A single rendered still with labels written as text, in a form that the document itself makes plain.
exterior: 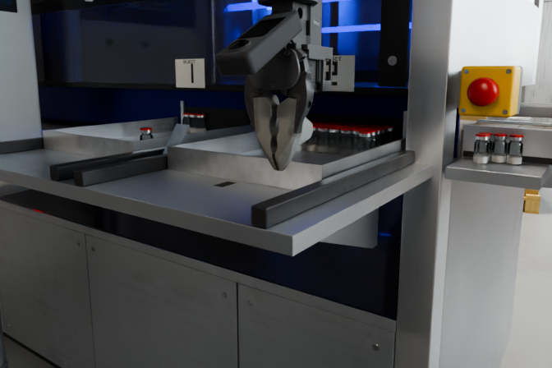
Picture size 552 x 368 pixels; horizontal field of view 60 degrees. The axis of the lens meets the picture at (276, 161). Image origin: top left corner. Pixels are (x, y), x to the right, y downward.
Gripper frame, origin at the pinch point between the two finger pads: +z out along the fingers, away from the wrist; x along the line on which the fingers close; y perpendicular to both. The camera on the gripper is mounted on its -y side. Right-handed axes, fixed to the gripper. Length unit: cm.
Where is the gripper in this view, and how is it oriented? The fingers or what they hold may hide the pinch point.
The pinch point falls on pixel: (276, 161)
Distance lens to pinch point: 57.8
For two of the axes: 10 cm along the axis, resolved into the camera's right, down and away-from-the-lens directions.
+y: 5.7, -1.3, 8.1
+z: -0.1, 9.9, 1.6
